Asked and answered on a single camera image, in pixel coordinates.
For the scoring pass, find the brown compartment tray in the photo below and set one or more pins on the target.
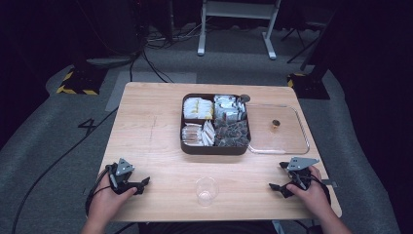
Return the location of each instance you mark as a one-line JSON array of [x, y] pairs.
[[211, 150]]

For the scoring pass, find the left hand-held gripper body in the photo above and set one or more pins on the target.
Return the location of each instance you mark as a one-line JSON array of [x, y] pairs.
[[120, 182]]

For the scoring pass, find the transparent lid with knob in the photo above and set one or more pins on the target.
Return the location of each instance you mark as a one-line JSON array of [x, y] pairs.
[[282, 139]]

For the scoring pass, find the white desk frame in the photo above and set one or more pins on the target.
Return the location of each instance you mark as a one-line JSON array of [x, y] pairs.
[[238, 9]]

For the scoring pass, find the row of white sachets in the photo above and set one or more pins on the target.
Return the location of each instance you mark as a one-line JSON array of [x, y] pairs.
[[208, 133]]

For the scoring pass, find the pile of silver packets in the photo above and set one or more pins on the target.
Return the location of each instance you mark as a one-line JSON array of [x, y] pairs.
[[227, 109]]

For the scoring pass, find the small grey metal tab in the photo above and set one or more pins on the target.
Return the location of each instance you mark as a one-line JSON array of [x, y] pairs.
[[330, 183]]

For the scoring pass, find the pile of white yellow packets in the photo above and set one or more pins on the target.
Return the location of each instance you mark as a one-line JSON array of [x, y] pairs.
[[198, 109]]

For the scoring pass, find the pile of clear packets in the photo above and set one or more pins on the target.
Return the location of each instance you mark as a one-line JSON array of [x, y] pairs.
[[191, 135]]

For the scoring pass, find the black tripod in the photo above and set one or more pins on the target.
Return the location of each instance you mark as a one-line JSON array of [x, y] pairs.
[[300, 42]]

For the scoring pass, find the person's right hand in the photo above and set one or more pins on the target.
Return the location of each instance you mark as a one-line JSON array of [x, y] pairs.
[[313, 198]]

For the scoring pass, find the person's left hand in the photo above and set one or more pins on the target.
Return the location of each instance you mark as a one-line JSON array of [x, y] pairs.
[[104, 203]]

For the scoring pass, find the clear glass cup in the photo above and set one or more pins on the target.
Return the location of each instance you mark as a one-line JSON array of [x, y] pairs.
[[206, 191]]

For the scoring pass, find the pile of dark tea packets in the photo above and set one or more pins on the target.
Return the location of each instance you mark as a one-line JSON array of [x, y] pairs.
[[232, 133]]

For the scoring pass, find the small grey round object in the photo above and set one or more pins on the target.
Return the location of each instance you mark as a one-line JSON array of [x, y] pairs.
[[244, 98]]

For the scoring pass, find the black yellow striped stand base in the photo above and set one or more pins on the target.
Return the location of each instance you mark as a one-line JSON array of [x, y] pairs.
[[81, 83], [308, 86]]

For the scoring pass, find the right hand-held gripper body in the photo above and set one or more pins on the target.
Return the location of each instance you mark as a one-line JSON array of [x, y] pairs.
[[300, 175]]

